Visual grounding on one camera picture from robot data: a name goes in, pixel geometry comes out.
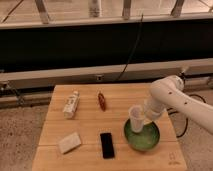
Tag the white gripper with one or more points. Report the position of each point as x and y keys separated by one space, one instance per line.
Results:
x=152 y=111

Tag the red-brown elongated object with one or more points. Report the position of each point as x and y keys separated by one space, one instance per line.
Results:
x=102 y=101

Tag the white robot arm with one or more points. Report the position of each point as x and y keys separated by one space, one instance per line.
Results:
x=168 y=92

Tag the white plastic bottle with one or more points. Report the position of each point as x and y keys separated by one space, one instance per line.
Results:
x=71 y=105

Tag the beige sponge block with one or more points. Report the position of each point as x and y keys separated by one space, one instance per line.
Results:
x=69 y=142

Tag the black rectangular block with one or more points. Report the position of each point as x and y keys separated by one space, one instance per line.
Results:
x=107 y=145

